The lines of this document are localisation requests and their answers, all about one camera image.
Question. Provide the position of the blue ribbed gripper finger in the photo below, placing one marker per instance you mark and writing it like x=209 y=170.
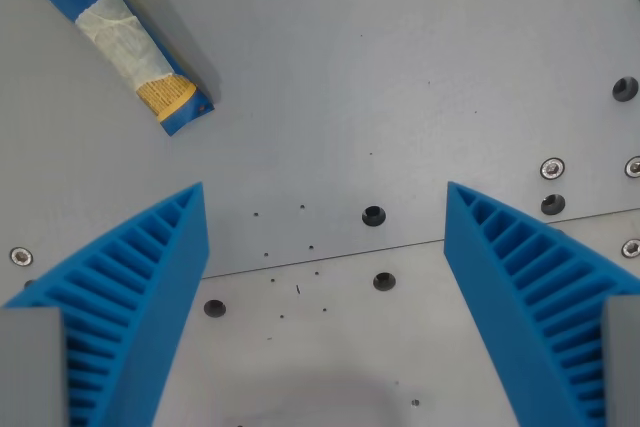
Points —
x=480 y=257
x=150 y=267

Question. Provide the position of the blue bag with yellow label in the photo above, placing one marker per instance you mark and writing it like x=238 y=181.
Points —
x=125 y=47

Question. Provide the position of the silver hex screw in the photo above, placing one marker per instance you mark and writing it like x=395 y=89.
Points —
x=633 y=166
x=631 y=247
x=21 y=256
x=552 y=168

